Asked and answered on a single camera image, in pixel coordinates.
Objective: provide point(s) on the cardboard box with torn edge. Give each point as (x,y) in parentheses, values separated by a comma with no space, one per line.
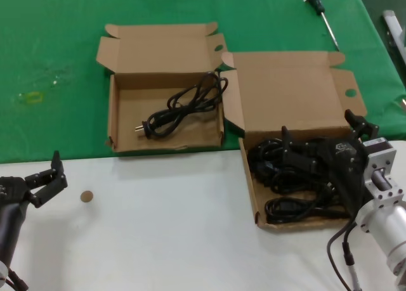
(165,53)

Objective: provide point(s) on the green tablecloth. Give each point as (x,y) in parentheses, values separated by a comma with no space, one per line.
(63,34)

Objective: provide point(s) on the small white object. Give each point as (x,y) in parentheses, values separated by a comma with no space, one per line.
(403,102)

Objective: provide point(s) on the cardboard box with open lid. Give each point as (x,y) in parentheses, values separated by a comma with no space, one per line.
(285,91)

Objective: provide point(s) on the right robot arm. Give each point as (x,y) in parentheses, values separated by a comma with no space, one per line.
(383,208)

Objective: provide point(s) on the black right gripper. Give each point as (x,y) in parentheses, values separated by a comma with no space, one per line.
(345,167)

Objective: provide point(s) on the small brown cardboard disc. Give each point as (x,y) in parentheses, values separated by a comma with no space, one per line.
(87,196)

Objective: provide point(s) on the white metal bar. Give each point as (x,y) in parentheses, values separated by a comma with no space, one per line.
(393,24)

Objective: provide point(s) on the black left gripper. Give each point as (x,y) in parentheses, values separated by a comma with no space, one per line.
(12,191)

